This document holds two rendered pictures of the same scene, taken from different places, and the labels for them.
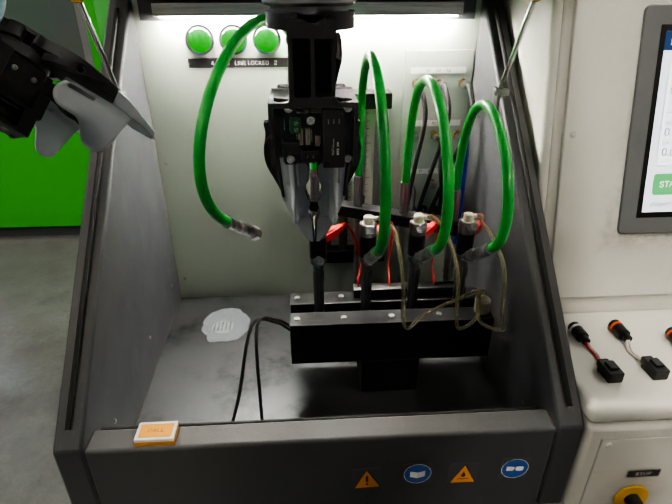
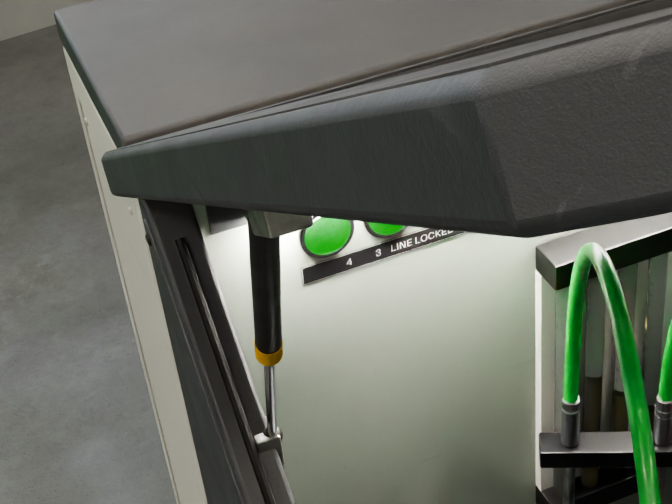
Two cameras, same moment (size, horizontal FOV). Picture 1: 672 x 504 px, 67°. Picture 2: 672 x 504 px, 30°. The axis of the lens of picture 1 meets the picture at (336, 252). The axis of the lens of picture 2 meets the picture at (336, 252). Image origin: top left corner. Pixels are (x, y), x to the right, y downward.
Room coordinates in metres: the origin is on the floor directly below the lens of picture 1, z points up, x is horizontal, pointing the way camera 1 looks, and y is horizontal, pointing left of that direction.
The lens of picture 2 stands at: (0.13, 0.46, 2.01)
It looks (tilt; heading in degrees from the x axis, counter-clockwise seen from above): 36 degrees down; 346
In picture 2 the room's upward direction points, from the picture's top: 7 degrees counter-clockwise
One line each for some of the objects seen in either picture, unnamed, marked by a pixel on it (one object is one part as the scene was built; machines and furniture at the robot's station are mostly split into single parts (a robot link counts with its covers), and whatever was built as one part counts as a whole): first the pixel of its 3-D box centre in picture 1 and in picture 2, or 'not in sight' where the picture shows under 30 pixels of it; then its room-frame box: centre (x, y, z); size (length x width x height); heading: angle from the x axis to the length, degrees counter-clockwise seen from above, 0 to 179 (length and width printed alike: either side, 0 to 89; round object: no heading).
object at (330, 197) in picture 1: (330, 204); not in sight; (0.45, 0.00, 1.29); 0.06 x 0.03 x 0.09; 4
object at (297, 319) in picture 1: (386, 339); not in sight; (0.74, -0.09, 0.91); 0.34 x 0.10 x 0.15; 94
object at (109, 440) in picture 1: (326, 468); not in sight; (0.49, 0.01, 0.87); 0.62 x 0.04 x 0.16; 94
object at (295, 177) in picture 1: (297, 205); not in sight; (0.45, 0.04, 1.29); 0.06 x 0.03 x 0.09; 4
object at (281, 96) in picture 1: (311, 89); not in sight; (0.44, 0.02, 1.40); 0.09 x 0.08 x 0.12; 4
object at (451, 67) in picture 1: (434, 134); not in sight; (1.01, -0.20, 1.20); 0.13 x 0.03 x 0.31; 94
